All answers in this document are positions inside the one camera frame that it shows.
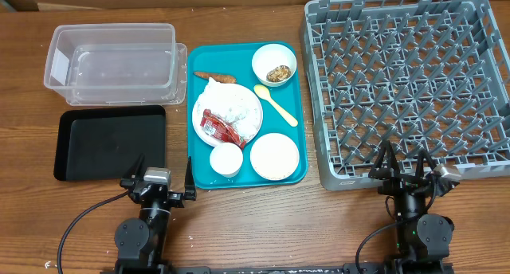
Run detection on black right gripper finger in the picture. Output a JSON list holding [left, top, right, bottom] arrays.
[[415, 149, 437, 178], [368, 140, 400, 180]]

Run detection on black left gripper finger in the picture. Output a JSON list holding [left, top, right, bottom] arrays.
[[120, 154, 145, 188], [184, 156, 197, 201]]

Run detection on white plastic cup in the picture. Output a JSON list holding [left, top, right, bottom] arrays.
[[210, 143, 243, 178]]

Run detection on red foil wrapper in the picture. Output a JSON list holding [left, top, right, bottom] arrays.
[[200, 109, 246, 150]]

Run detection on white napkin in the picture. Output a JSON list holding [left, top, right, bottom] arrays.
[[198, 76, 262, 140]]

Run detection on orange carrot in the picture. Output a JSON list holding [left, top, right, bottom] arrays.
[[194, 71, 237, 84]]

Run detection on brown food lump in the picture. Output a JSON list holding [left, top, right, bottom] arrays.
[[266, 65, 292, 83]]

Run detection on white bowl with food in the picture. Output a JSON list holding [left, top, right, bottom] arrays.
[[252, 44, 297, 87]]

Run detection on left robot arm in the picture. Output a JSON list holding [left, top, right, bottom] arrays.
[[114, 155, 197, 273]]

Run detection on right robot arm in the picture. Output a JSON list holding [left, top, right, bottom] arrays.
[[355, 140, 460, 273]]

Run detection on grey dishwasher rack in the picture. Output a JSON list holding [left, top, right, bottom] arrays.
[[301, 0, 509, 190]]

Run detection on black plastic tray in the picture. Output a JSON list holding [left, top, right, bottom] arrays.
[[53, 105, 167, 182]]

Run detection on teal serving tray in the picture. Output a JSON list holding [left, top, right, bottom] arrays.
[[187, 42, 308, 190]]

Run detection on large white plate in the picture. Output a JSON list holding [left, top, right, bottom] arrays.
[[191, 83, 265, 148]]

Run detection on clear plastic bin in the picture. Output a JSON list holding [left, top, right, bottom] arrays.
[[43, 23, 187, 106]]

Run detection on yellow plastic spoon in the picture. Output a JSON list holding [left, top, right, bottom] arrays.
[[253, 84, 298, 127]]

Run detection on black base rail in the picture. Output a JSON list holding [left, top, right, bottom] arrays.
[[100, 263, 454, 274]]

